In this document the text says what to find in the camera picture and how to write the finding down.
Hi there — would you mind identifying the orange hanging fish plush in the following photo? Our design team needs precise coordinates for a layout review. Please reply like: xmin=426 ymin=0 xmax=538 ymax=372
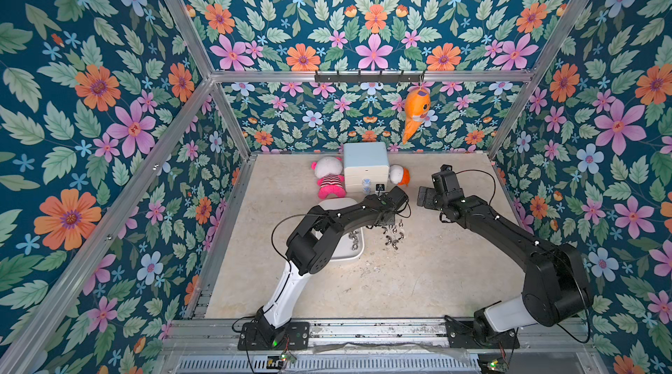
xmin=402 ymin=87 xmax=431 ymax=144

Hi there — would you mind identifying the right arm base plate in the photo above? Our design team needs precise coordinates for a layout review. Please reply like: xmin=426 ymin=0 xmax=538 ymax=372
xmin=444 ymin=316 xmax=520 ymax=350

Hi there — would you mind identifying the pale blue drawer box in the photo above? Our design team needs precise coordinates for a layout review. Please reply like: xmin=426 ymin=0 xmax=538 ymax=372
xmin=342 ymin=142 xmax=390 ymax=195

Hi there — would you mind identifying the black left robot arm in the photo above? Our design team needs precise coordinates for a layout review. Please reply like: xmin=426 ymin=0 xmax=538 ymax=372
xmin=285 ymin=187 xmax=409 ymax=276

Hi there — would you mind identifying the white storage tray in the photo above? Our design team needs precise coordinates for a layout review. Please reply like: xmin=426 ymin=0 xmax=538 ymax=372
xmin=318 ymin=197 xmax=365 ymax=264

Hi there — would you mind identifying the black hook rail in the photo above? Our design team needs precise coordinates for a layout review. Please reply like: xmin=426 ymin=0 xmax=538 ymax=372
xmin=313 ymin=71 xmax=425 ymax=85

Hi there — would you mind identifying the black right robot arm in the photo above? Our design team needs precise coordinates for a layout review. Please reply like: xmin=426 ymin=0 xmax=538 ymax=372
xmin=416 ymin=165 xmax=594 ymax=336

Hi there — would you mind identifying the pink white plush toy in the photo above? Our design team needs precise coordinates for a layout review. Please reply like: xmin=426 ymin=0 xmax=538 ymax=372
xmin=311 ymin=156 xmax=347 ymax=200

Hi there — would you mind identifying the pile of silver wing nuts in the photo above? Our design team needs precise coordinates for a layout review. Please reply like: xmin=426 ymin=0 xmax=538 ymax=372
xmin=348 ymin=233 xmax=360 ymax=251

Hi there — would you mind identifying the orange white plush ball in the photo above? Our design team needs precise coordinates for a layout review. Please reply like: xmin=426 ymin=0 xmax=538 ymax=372
xmin=388 ymin=164 xmax=411 ymax=186

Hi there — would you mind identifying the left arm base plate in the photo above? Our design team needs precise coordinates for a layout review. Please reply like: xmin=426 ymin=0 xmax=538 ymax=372
xmin=237 ymin=320 xmax=311 ymax=351

